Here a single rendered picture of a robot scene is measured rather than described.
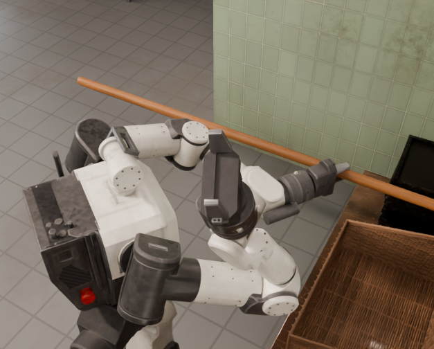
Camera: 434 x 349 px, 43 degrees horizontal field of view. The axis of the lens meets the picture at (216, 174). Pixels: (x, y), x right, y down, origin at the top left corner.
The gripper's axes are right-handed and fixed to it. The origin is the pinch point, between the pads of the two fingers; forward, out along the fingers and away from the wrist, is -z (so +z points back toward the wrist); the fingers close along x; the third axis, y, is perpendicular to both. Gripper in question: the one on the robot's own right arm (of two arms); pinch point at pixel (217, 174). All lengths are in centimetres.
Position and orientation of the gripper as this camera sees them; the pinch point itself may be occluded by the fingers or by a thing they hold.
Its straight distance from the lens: 79.2
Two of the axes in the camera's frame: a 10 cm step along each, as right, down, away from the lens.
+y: 9.9, -0.2, -1.6
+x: 0.5, -9.1, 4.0
